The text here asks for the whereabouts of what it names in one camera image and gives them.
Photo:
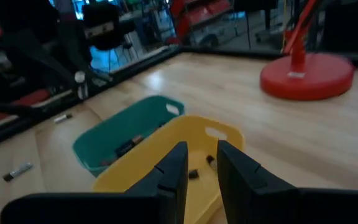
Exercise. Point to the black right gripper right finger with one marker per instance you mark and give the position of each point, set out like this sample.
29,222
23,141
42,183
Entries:
259,199

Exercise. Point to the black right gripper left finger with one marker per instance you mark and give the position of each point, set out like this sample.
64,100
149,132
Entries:
154,205

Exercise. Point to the silver black battery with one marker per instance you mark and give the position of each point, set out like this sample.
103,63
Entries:
210,160
19,170
61,118

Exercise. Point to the yellow plastic bin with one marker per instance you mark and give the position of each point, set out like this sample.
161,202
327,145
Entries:
179,130

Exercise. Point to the teal plastic bin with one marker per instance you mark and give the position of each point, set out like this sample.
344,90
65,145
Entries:
120,130

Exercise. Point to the white grey cylinder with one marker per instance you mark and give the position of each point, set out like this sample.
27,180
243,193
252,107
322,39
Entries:
80,77

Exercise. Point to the red plastic crate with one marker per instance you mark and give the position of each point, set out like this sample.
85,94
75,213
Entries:
33,98

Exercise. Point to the red bin shelf rack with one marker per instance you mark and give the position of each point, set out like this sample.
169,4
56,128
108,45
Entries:
204,12

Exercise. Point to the red camera stand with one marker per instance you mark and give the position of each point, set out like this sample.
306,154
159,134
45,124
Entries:
306,77

